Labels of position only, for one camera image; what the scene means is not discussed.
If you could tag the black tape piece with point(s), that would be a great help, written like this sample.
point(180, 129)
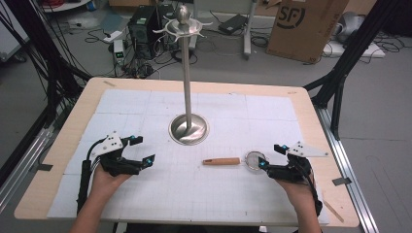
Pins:
point(341, 181)
point(44, 167)

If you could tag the black flat power adapter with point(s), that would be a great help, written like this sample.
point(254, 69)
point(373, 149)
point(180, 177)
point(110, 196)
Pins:
point(232, 24)

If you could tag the white device with green display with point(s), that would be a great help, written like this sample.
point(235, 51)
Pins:
point(118, 51)

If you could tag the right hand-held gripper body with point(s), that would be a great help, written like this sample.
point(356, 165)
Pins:
point(293, 168)

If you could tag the white gridded mat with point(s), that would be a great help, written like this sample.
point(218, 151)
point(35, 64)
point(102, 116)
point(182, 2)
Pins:
point(226, 200)

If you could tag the white floor board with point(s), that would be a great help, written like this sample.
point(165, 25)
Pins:
point(356, 51)

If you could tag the white power strip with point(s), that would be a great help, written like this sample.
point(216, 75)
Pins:
point(113, 36)

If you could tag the flat wooden stick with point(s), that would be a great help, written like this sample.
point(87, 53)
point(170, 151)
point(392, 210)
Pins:
point(333, 211)

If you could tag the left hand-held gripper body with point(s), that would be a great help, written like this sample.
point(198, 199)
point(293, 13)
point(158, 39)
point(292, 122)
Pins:
point(111, 160)

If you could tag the steel utensil rack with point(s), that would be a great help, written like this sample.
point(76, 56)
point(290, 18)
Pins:
point(187, 81)

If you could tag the aluminium rail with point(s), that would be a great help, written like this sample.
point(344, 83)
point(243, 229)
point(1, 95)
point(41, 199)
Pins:
point(346, 161)
point(24, 165)

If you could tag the person's left hand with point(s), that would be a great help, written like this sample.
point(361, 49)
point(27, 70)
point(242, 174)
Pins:
point(105, 181)

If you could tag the person's right hand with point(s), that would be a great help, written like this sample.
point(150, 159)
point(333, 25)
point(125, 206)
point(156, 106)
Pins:
point(299, 192)

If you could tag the white metal stand leg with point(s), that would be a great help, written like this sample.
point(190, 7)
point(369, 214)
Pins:
point(248, 32)

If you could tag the brown cardboard box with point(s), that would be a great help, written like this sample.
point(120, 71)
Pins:
point(307, 32)

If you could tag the wooden table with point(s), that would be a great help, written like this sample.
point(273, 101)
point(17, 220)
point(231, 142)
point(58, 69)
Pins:
point(74, 129)

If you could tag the black computer tower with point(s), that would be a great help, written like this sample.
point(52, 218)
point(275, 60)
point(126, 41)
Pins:
point(142, 32)

